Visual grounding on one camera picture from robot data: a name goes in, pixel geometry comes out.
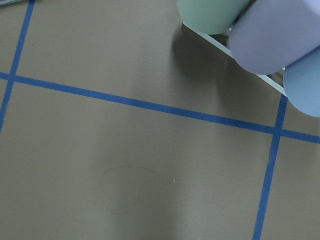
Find green cup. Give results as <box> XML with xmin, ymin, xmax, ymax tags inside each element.
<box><xmin>177</xmin><ymin>0</ymin><xmax>249</xmax><ymax>35</ymax></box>

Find white wire cup rack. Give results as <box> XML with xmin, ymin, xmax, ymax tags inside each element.
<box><xmin>183</xmin><ymin>23</ymin><xmax>287</xmax><ymax>97</ymax></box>

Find purple cup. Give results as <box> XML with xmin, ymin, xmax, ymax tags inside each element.
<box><xmin>229</xmin><ymin>0</ymin><xmax>320</xmax><ymax>75</ymax></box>

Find blue cup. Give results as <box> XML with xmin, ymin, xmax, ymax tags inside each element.
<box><xmin>283</xmin><ymin>47</ymin><xmax>320</xmax><ymax>117</ymax></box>

